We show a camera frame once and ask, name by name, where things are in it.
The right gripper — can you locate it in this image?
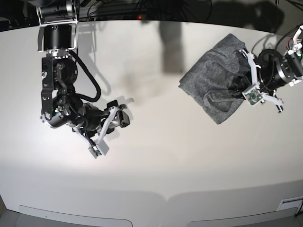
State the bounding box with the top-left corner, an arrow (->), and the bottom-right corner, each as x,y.
72,100 -> 130,158

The grey T-shirt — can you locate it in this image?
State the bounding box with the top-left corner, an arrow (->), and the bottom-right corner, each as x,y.
179,34 -> 250,124

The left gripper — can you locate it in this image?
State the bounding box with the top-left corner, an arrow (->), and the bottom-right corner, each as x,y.
228,49 -> 284,113

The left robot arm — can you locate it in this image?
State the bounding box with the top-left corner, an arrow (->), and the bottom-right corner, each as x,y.
229,24 -> 303,113

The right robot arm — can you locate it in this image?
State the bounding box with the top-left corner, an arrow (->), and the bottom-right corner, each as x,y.
36,0 -> 130,157

